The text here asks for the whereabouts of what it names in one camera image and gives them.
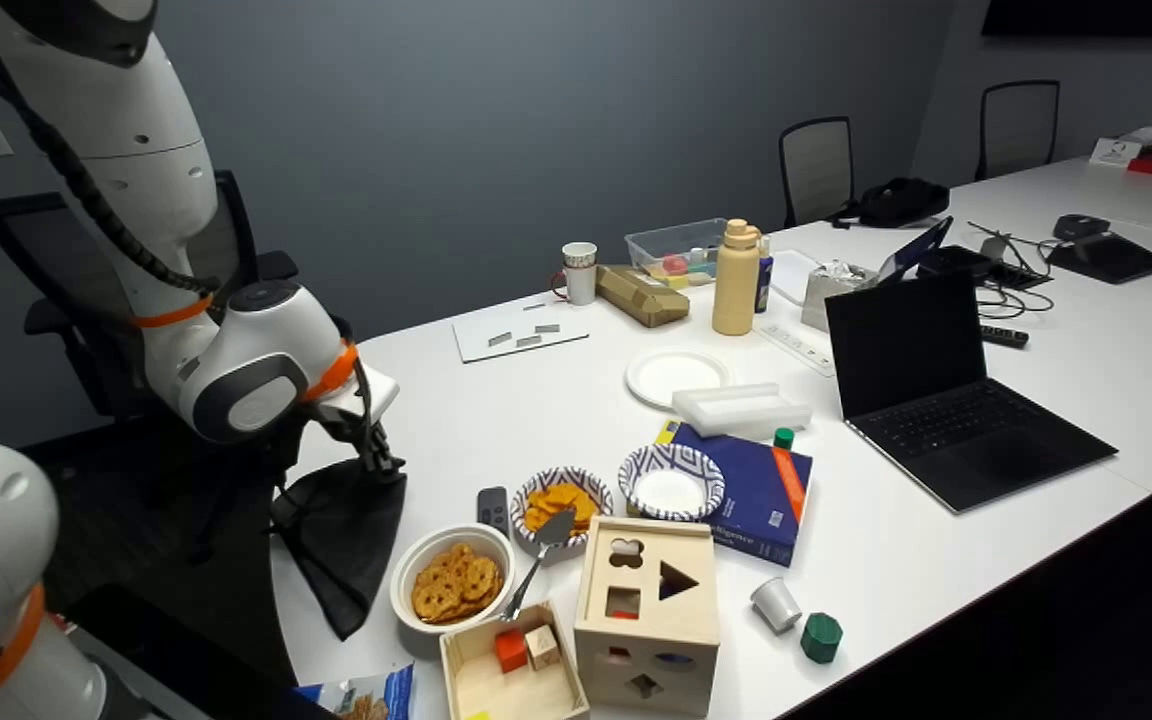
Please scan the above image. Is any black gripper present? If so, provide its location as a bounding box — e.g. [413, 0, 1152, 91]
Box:
[315, 403, 402, 485]

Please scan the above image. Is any dark grey towel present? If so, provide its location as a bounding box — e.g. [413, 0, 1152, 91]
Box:
[273, 461, 402, 640]

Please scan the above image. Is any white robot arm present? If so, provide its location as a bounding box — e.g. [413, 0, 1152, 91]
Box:
[0, 0, 399, 720]

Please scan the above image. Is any grey remote control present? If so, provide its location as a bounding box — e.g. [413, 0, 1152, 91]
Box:
[474, 485, 506, 535]

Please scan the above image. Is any white bowl of pretzels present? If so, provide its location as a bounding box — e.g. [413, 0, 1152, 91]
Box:
[389, 525, 513, 635]

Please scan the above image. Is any patterned bowl with orange chips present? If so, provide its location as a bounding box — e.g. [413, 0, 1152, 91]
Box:
[513, 466, 611, 546]

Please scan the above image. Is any silver cake server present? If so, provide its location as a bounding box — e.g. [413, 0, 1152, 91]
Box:
[504, 509, 574, 619]

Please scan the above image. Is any red block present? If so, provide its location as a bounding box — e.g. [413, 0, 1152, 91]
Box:
[490, 628, 532, 671]

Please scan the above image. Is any natural wooden block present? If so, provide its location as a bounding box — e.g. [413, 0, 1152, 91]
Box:
[523, 623, 560, 669]

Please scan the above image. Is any white jar red label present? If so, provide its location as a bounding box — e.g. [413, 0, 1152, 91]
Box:
[560, 238, 597, 303]

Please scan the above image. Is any wooden tray lid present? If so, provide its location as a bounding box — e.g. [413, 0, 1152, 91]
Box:
[438, 603, 587, 720]

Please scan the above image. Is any white plate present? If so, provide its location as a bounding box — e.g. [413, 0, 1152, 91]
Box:
[623, 352, 728, 408]

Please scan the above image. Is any empty blue patterned paper bowl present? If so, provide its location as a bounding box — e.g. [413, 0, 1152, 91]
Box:
[615, 444, 725, 520]

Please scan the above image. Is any wooden shape sorter box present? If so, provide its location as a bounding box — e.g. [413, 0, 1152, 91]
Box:
[571, 516, 721, 714]

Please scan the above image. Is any clear plastic container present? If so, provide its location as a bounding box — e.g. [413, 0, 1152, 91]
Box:
[623, 215, 725, 287]

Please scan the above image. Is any blue book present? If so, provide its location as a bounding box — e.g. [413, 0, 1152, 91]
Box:
[673, 423, 813, 564]

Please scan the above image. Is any tan mustard bottle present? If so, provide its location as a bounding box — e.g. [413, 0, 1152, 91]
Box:
[713, 221, 758, 334]

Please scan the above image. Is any green cylinder block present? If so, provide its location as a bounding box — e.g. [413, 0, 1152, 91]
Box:
[801, 612, 845, 665]

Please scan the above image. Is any far office chair left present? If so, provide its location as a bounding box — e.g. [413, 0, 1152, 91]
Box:
[778, 114, 857, 225]

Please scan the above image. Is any office chair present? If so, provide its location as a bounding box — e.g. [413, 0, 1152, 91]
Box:
[974, 80, 1060, 176]
[778, 114, 857, 225]

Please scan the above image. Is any black laptop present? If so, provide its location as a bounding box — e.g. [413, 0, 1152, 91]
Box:
[825, 279, 1112, 513]

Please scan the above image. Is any black bag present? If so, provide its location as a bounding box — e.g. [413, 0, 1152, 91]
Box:
[857, 176, 949, 228]

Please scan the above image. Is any far office chair right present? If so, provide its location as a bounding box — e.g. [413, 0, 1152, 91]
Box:
[974, 80, 1060, 176]

